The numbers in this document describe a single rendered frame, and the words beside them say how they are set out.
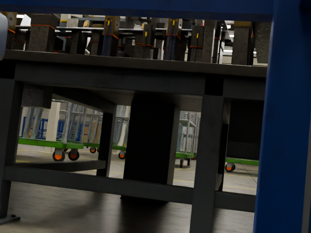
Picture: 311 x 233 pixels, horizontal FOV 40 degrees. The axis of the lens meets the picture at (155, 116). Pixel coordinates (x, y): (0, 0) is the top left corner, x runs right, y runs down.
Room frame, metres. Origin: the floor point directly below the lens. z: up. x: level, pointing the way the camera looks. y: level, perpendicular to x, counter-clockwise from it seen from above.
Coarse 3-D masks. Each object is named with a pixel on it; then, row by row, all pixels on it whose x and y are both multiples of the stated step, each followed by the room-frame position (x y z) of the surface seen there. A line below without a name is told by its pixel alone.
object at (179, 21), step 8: (168, 24) 2.06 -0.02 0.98; (176, 24) 2.04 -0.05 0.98; (168, 32) 2.06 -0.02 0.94; (176, 32) 2.05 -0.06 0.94; (168, 40) 2.07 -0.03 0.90; (176, 40) 2.07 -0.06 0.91; (168, 48) 2.05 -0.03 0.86; (176, 48) 2.09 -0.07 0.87; (168, 56) 2.06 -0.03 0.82; (176, 56) 2.11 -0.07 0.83
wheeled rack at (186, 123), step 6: (180, 120) 8.46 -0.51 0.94; (186, 120) 8.43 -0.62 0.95; (186, 126) 10.28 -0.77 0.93; (192, 126) 10.17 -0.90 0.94; (186, 138) 8.43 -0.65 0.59; (186, 144) 8.43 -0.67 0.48; (186, 150) 8.43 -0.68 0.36; (192, 150) 10.24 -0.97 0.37; (180, 156) 8.43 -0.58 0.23; (186, 156) 8.41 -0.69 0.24; (192, 156) 9.77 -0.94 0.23; (180, 162) 8.46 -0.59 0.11
